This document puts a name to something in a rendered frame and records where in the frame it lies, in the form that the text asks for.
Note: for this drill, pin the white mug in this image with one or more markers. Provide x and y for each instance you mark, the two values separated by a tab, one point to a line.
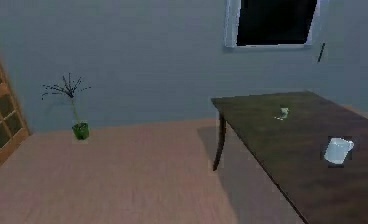
337	151

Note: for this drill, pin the small pale green cup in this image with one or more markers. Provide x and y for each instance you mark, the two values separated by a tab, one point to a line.
284	112

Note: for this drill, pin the house plant in green pot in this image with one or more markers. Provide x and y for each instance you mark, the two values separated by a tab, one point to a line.
79	129

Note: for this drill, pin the dark wooden table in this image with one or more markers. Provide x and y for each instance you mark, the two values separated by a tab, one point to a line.
292	146

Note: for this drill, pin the white framed window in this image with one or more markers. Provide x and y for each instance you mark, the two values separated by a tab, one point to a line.
275	21

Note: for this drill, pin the wooden door with glass panes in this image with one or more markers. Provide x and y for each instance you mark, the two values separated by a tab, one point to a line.
3	120

